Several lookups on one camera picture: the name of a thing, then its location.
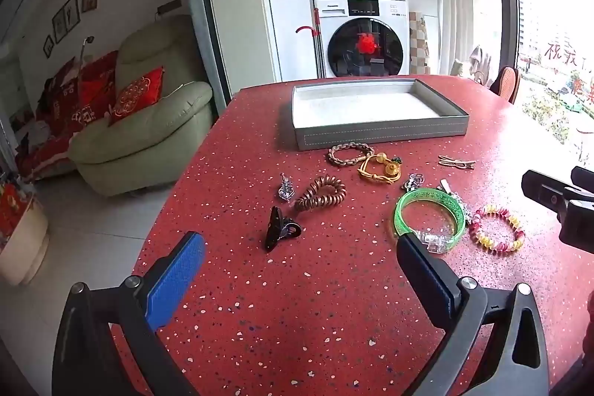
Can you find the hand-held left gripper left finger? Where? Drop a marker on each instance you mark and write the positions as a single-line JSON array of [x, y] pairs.
[[176, 280]]

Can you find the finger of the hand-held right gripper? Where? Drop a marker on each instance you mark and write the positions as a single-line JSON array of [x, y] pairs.
[[584, 179], [543, 189]]

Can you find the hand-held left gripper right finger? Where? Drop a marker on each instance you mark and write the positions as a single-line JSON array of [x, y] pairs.
[[424, 277]]

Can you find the gold bow hair clip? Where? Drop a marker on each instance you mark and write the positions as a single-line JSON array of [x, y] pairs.
[[457, 162]]

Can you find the black claw hair clip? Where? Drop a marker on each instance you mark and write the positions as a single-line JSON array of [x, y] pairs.
[[276, 231]]

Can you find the silver crystal hair clip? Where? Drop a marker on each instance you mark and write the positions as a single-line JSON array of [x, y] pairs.
[[287, 189]]

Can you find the grey jewelry tray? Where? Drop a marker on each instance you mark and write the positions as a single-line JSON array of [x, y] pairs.
[[378, 110]]

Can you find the green translucent bangle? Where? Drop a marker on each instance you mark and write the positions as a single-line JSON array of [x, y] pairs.
[[403, 215]]

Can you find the silver rhinestone clip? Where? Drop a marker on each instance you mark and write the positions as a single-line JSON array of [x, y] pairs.
[[449, 188]]

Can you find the silver charm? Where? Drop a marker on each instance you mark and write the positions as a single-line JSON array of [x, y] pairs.
[[413, 181]]

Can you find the beige cloth bundle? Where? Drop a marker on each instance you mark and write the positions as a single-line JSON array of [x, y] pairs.
[[480, 64]]

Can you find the pale green armchair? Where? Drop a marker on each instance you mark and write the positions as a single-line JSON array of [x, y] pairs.
[[153, 131]]

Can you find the red embroidered cushion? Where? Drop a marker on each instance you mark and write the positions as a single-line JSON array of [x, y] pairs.
[[137, 97]]

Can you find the red printed blanket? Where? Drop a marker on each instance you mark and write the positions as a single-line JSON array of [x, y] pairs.
[[65, 108]]

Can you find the small picture frame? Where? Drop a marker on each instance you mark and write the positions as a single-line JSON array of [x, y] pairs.
[[90, 0], [48, 45]]

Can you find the tall picture frame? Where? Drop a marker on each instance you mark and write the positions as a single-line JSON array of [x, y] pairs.
[[70, 13], [58, 26]]

